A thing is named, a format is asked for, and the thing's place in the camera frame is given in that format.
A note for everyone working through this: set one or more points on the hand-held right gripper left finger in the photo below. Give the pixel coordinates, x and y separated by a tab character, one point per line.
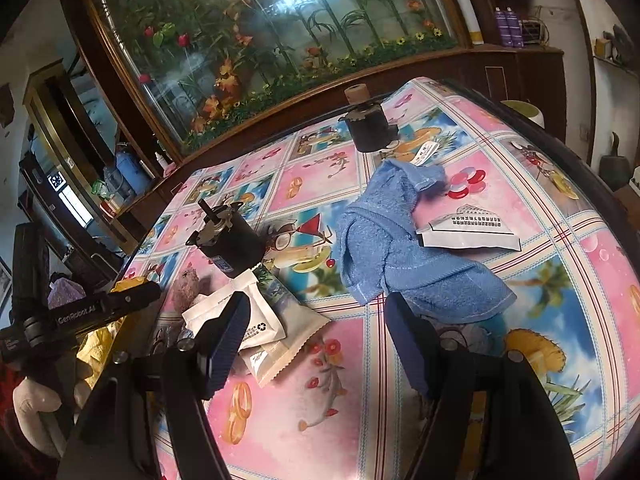
227	345

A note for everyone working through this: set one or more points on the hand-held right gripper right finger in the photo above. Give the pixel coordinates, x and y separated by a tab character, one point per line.
407	345

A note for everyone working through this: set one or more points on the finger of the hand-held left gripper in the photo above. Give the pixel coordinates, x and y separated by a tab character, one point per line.
131	300

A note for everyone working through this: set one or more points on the plain white packet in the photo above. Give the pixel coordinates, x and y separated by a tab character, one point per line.
267	330

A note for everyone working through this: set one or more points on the cream striped packet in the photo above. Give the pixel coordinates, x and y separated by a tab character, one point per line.
290	350

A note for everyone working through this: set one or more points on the light blue towel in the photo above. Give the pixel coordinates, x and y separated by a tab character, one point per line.
380	240

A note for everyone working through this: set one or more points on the purple knit item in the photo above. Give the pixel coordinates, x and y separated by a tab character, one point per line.
65	292

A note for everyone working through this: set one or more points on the red cloth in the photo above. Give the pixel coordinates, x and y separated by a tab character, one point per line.
10	385

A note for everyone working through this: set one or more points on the yellow knit cloth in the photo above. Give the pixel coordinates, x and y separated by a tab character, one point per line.
97	355

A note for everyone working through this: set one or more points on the black motor with shaft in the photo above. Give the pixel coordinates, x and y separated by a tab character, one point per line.
235	245

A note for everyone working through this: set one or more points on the green packet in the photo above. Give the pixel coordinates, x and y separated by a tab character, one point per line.
101	190

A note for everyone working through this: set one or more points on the white packet with black text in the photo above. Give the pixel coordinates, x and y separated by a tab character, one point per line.
470	237

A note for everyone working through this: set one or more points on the blue thermos bottle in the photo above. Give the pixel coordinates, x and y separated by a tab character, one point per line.
130	170

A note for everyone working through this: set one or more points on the small white bottle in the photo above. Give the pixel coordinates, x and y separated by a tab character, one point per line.
161	161

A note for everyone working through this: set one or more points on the printed pink tablecloth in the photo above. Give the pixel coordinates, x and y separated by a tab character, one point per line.
500	185

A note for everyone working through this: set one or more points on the black motor with tan cap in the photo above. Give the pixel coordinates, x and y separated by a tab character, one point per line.
370	130

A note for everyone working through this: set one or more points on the dark green vase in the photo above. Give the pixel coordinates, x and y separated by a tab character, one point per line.
614	165

